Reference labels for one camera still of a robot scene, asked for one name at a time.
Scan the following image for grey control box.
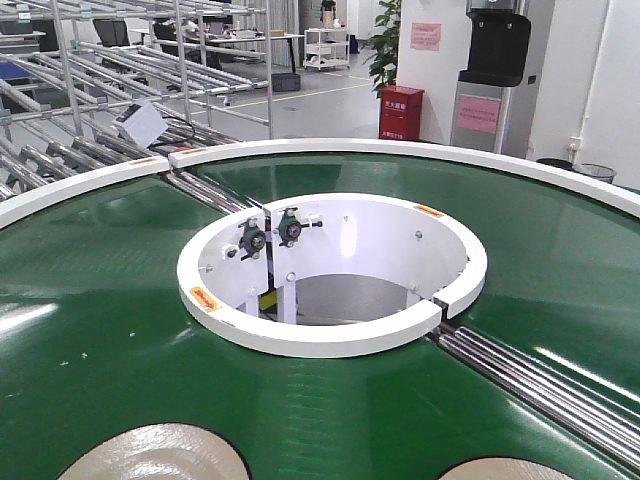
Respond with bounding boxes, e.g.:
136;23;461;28
112;100;168;147

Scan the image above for red fire extinguisher box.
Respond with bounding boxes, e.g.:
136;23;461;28
379;85;424;141

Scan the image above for steel conveyor rollers right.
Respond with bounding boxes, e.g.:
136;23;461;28
427;324;639;474

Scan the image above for steel conveyor rollers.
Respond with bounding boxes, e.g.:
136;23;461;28
427;324;639;474
163;169;262;214

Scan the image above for steel conveyor rollers left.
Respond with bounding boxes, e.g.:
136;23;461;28
163;169;262;214

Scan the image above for green conveyor belt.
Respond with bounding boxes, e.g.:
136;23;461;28
1;153;639;479

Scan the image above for white shelf cart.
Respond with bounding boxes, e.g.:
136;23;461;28
303;28;350;71

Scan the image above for black water dispenser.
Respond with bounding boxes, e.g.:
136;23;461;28
451;1;531;153

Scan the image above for white inner ring guard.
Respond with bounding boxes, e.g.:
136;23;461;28
177;193;488;358

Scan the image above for beige textured plate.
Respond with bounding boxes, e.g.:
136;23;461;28
59;423;252;479
440;457;570;480

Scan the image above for metal roller rack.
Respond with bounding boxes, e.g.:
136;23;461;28
1;1;272;201

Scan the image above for white outer rim guard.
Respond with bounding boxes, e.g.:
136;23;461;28
1;138;639;228

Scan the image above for wire mesh waste bin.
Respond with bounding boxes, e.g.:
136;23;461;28
574;163;617;184

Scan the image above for green potted plant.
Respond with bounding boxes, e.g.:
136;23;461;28
365;0;402;97

